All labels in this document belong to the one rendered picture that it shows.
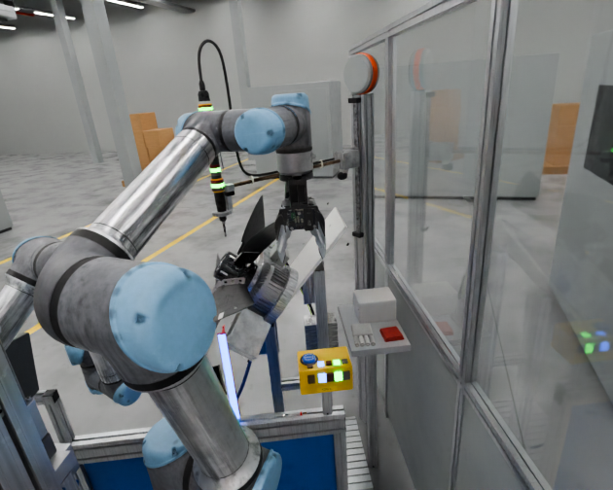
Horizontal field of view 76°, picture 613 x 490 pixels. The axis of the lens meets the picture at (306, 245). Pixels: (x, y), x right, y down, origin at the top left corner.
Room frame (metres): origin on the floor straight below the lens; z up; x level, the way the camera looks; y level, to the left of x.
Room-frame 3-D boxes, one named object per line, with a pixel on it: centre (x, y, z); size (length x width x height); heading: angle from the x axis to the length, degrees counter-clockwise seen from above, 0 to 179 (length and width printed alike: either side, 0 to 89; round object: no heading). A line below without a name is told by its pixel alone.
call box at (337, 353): (0.99, -0.03, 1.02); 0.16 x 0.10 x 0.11; 93
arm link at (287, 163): (0.82, 0.01, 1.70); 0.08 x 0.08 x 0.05
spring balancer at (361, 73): (1.78, -0.28, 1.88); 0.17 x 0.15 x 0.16; 3
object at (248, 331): (1.29, 0.25, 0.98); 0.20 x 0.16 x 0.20; 93
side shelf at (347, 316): (1.48, -0.26, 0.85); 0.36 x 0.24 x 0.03; 3
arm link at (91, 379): (0.98, 0.65, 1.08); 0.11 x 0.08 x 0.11; 54
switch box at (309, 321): (1.58, -0.04, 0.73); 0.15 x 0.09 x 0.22; 93
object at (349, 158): (1.72, -0.21, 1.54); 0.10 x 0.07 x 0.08; 128
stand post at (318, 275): (1.49, -0.04, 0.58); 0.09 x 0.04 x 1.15; 3
